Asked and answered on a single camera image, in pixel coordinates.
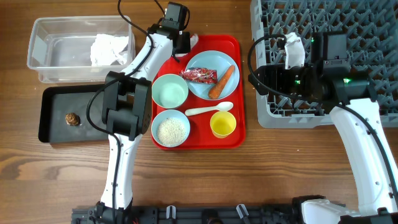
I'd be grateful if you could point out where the red snack wrapper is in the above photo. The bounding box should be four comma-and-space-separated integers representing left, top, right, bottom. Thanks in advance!
179, 68, 218, 84

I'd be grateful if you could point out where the mint green bowl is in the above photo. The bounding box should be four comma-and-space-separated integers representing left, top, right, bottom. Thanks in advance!
152, 74, 189, 109

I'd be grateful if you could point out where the orange carrot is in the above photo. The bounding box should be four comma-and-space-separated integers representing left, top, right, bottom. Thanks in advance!
208, 65, 235, 100

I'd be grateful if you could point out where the white tissue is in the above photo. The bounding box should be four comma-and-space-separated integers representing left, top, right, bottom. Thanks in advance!
90, 34, 129, 66
190, 34, 199, 49

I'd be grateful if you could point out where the light blue bowl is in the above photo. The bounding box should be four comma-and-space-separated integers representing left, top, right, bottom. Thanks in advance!
151, 110, 190, 147

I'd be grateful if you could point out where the brown mushroom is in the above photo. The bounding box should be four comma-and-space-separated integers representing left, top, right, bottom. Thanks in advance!
65, 113, 80, 126

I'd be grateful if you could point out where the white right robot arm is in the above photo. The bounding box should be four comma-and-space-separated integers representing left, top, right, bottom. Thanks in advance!
249, 32, 397, 223

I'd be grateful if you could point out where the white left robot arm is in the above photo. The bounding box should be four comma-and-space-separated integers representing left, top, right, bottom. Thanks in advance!
94, 27, 199, 223

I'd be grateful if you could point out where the grey dishwasher rack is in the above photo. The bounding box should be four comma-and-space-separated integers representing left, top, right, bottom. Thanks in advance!
250, 0, 397, 128

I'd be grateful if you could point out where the light blue plate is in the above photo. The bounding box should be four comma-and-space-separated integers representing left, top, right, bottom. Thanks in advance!
185, 50, 240, 100

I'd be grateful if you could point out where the white plastic spoon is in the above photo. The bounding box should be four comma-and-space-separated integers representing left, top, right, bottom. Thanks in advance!
185, 101, 234, 116

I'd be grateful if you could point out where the red serving tray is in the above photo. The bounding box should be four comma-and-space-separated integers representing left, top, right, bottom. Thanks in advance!
157, 35, 246, 150

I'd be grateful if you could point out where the yellow cup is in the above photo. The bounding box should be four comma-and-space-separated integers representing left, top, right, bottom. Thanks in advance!
210, 111, 237, 139

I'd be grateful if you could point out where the clear plastic bin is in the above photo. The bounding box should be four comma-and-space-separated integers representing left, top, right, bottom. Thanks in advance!
27, 16, 136, 83

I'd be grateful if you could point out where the black tray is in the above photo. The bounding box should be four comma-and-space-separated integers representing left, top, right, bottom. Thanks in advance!
38, 84, 108, 144

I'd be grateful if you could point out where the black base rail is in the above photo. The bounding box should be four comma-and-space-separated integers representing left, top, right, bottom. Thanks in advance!
71, 203, 299, 224

